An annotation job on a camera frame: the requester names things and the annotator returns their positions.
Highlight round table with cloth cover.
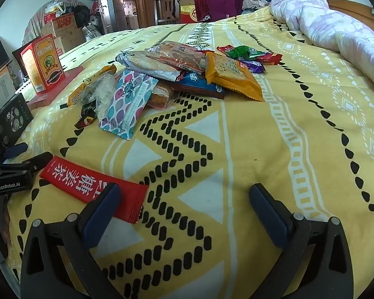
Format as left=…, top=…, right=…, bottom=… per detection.
left=22, top=0, right=91, bottom=47

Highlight blue snack packet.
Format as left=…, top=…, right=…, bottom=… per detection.
left=171, top=72, right=225, bottom=100

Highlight yellow patterned bedsheet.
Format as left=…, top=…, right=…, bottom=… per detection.
left=6, top=6, right=374, bottom=299

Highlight pink flat box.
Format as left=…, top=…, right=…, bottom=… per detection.
left=26, top=67, right=85, bottom=109

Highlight green small snack packet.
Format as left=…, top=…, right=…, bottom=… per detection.
left=227, top=46, right=265, bottom=60

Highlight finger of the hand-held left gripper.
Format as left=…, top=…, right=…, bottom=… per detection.
left=3, top=142, right=29, bottom=160
left=5, top=151, right=53, bottom=175

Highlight pink floral quilt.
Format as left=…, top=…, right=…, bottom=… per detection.
left=270, top=0, right=374, bottom=94

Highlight red gift box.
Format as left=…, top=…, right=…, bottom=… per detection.
left=178, top=0, right=203, bottom=24

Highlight colourful dotted snack packet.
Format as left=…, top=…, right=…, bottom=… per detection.
left=98, top=69, right=159, bottom=141

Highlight wooden headboard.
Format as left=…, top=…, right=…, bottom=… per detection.
left=326, top=0, right=374, bottom=22

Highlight black bag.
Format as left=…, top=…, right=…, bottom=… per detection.
left=73, top=5, right=92, bottom=27

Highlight clear bread packet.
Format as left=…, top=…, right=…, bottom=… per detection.
left=150, top=79, right=183, bottom=109

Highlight white plastic bag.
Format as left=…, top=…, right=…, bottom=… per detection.
left=82, top=25, right=103, bottom=41

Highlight clear red-print cracker packet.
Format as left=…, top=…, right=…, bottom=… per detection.
left=146, top=41, right=212, bottom=74

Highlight dark brown small packet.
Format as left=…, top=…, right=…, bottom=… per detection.
left=74, top=103, right=97, bottom=130

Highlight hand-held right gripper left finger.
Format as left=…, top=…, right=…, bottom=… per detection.
left=20, top=182, right=125, bottom=299

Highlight red yellow upright box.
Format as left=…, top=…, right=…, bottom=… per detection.
left=20, top=34, right=63, bottom=94

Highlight cardboard box with red print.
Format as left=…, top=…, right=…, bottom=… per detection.
left=40, top=12, right=78, bottom=38

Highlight black box with circle print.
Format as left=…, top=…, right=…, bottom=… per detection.
left=0, top=93, right=35, bottom=158

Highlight clear packet with white contents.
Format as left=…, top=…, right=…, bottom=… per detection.
left=93, top=75, right=119, bottom=119

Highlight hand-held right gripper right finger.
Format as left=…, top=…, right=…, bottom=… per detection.
left=249, top=183, right=354, bottom=299

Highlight red long snack sachet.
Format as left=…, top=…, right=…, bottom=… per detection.
left=39, top=155, right=149, bottom=224

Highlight orange cracker packet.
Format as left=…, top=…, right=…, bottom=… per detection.
left=205, top=52, right=265, bottom=102

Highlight wooden chair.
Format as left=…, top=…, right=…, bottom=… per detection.
left=151, top=0, right=183, bottom=25

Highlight wooden wardrobe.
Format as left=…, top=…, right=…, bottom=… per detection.
left=132, top=0, right=206, bottom=28

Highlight yellow clear snack packet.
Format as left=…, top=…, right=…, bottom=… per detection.
left=67, top=64, right=117, bottom=106

